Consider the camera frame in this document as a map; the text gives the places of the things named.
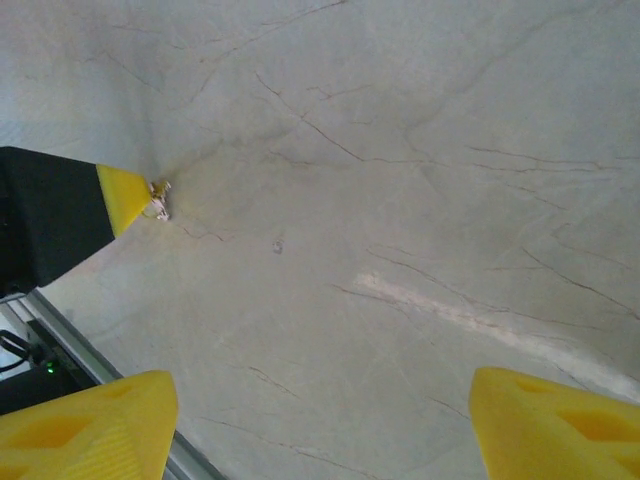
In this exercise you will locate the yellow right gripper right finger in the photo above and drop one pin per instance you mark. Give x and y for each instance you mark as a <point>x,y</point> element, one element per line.
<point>550,435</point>

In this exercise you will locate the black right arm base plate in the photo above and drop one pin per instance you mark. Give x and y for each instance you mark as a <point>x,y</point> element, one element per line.
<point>65,357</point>

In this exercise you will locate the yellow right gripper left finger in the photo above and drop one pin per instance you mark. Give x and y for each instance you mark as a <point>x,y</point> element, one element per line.
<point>85,435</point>

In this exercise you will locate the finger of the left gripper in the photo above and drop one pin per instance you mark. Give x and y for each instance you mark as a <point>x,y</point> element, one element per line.
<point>55,182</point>
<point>55,245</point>

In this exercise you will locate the aluminium extrusion rail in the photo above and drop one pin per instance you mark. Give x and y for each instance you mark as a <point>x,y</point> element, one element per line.
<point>75,345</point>

